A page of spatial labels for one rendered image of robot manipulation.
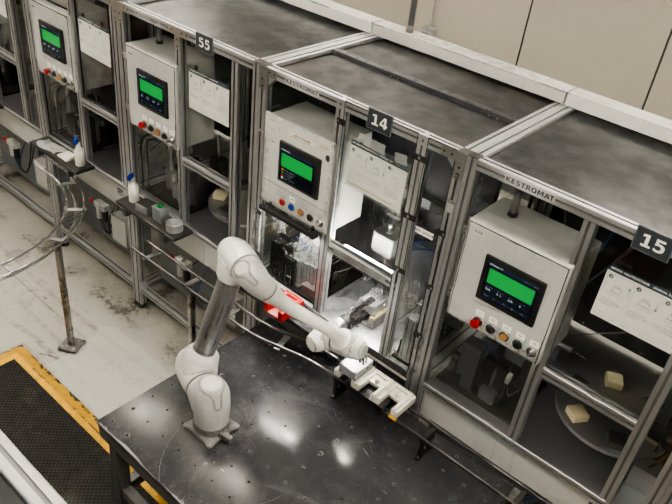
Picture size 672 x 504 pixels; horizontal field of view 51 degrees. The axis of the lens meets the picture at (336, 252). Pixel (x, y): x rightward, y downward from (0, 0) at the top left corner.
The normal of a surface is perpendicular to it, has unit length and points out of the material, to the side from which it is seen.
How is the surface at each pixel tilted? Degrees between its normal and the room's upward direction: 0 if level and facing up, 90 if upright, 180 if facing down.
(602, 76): 90
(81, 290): 0
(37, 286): 0
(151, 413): 0
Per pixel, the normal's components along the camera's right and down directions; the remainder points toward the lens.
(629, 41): -0.66, 0.37
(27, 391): 0.11, -0.82
